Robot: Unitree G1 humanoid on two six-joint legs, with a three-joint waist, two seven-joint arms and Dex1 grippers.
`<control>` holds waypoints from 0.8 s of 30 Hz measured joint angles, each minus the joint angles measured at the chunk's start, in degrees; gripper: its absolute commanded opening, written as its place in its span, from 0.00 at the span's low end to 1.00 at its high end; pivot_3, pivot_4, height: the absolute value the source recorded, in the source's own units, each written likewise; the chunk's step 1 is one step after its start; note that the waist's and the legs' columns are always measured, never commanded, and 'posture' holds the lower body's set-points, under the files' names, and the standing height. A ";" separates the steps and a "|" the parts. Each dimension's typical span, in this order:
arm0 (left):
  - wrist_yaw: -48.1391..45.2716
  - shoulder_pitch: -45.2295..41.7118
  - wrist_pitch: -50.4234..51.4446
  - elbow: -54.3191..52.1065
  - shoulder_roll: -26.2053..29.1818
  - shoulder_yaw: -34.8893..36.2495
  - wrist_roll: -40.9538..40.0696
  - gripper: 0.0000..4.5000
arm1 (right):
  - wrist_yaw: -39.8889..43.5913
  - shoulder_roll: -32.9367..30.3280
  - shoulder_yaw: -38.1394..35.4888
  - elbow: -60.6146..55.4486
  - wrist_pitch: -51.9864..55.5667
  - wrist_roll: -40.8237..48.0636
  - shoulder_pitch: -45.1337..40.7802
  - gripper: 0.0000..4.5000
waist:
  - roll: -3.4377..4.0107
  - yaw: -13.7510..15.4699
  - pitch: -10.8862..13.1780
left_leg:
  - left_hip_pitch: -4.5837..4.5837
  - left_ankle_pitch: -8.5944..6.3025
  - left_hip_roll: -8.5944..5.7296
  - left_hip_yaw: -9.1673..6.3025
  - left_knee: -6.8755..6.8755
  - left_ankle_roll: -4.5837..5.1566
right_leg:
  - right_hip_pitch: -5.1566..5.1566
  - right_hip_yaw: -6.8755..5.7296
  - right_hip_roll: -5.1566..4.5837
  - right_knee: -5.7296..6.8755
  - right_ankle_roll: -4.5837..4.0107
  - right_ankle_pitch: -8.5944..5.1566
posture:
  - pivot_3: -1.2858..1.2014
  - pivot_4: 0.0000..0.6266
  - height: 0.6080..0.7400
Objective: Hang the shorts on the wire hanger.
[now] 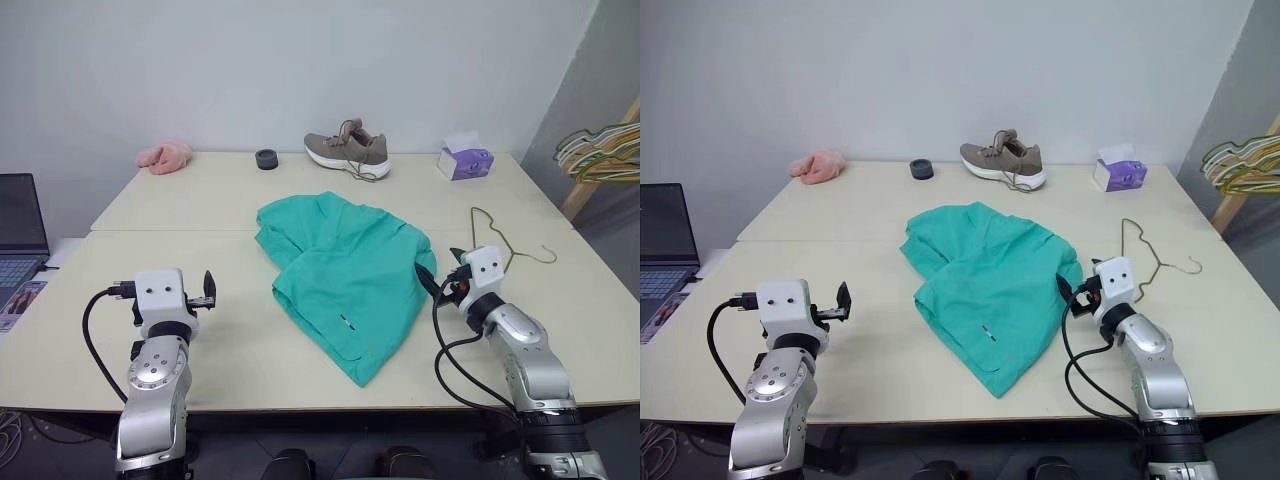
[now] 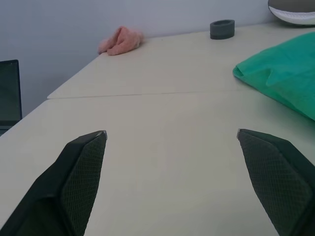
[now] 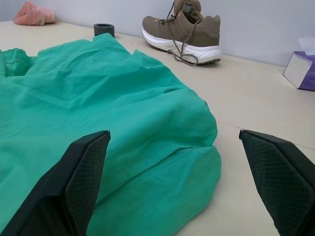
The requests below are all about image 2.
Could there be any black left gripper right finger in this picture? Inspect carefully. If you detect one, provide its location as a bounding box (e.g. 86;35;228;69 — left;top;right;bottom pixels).
236;128;315;236

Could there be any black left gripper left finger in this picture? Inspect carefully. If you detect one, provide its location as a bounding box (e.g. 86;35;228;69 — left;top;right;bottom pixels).
0;130;108;236

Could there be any pink fluffy cloth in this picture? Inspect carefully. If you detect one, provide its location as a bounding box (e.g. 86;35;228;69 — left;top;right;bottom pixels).
98;26;145;56

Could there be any green cloth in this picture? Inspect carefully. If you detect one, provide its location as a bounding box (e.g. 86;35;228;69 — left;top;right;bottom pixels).
232;31;315;121

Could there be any dark grey ring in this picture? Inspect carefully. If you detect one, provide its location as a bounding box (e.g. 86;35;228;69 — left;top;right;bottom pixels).
210;19;235;40

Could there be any dark laptop screen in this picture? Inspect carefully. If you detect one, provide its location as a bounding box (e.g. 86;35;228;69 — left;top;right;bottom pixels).
0;59;23;137

